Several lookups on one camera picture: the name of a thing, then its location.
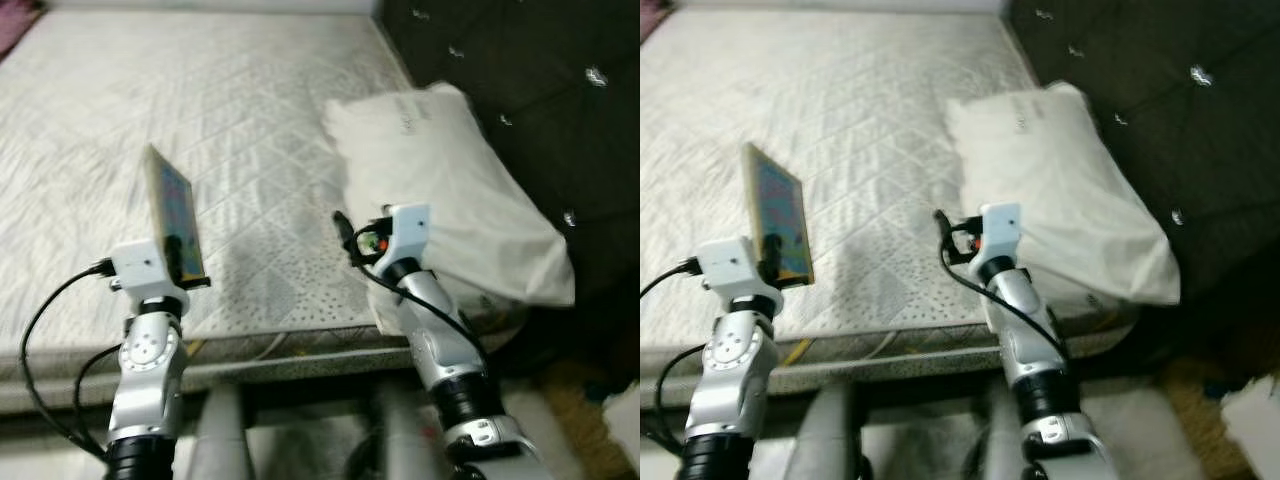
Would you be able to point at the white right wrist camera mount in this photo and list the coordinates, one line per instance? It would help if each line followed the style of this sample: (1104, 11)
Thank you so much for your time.
(1002, 230)
(410, 232)

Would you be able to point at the silver robot leg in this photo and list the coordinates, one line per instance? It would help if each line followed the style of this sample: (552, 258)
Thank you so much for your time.
(1000, 440)
(395, 440)
(825, 440)
(220, 440)

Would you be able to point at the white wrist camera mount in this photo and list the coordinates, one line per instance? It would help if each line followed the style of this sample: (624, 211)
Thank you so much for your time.
(410, 232)
(1002, 230)
(145, 268)
(732, 266)

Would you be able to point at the silver right robot leg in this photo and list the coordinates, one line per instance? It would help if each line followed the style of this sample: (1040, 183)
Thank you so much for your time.
(395, 440)
(1000, 440)

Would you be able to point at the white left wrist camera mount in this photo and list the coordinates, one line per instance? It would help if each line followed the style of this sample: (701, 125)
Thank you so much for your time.
(145, 268)
(732, 266)

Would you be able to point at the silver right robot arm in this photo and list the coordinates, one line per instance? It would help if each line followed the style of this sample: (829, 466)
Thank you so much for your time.
(1030, 350)
(445, 350)

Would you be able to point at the brown fuzzy mat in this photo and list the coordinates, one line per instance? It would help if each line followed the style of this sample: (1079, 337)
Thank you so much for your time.
(565, 420)
(1185, 420)

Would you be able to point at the black tufted headboard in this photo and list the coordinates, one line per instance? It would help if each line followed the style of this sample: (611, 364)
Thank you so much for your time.
(540, 100)
(1180, 120)

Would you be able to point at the silver left robot leg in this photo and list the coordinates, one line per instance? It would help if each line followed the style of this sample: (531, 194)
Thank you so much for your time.
(825, 440)
(220, 440)

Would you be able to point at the colourful children's book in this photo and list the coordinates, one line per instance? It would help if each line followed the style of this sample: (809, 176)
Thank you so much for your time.
(778, 205)
(175, 200)

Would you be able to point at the white pillow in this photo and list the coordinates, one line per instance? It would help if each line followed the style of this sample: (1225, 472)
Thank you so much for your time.
(1070, 180)
(450, 180)

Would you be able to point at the grey quilted mattress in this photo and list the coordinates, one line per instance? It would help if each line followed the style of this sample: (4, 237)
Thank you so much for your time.
(200, 130)
(830, 130)

